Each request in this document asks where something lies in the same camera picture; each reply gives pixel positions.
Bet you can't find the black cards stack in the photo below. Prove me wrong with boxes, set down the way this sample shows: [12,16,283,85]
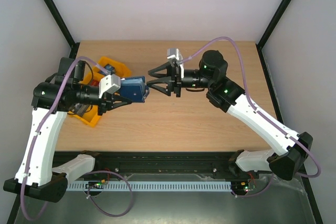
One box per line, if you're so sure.
[70,103,89,116]

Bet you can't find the right black frame post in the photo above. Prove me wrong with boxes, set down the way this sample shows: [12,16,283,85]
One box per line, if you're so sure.
[257,0,309,49]

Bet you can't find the yellow three-compartment bin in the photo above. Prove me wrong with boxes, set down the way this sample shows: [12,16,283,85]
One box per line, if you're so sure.
[68,56,132,127]

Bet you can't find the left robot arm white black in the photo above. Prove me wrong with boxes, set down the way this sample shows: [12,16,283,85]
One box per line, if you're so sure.
[3,57,131,202]

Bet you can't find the black frame post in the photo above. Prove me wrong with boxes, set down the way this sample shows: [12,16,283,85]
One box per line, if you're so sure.
[257,0,309,49]
[43,0,79,49]

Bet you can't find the red cards stack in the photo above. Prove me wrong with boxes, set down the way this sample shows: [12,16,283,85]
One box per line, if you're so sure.
[89,80,99,87]

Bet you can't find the white slotted cable duct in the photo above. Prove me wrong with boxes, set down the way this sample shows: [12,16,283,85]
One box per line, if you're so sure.
[67,181,232,192]

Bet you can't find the blue cards stack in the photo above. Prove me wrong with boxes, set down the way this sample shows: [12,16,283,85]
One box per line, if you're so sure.
[104,63,116,74]

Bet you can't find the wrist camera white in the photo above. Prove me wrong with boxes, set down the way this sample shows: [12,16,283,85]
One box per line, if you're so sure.
[99,74,121,99]
[167,48,183,65]

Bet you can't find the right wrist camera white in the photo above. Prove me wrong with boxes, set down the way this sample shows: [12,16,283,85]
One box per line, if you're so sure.
[167,48,183,65]

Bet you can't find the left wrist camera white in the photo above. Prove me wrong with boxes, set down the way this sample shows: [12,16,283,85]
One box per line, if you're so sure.
[99,74,121,99]

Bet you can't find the purple cable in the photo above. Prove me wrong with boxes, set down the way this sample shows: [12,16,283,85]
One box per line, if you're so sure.
[20,56,134,221]
[181,36,321,199]

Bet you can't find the dark blue card holder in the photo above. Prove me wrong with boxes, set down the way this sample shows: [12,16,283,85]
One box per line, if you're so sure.
[119,76,150,103]

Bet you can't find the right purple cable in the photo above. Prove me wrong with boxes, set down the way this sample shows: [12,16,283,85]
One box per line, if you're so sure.
[181,36,321,199]

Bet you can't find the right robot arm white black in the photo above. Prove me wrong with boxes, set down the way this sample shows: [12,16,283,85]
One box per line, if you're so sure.
[147,48,313,180]

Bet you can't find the black aluminium rail base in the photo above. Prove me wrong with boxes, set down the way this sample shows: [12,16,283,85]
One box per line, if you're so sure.
[54,152,305,182]

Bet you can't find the left black frame post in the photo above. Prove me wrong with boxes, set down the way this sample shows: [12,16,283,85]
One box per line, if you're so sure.
[43,0,79,49]

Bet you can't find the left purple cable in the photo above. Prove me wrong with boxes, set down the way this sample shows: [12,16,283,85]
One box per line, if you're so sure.
[20,56,134,221]

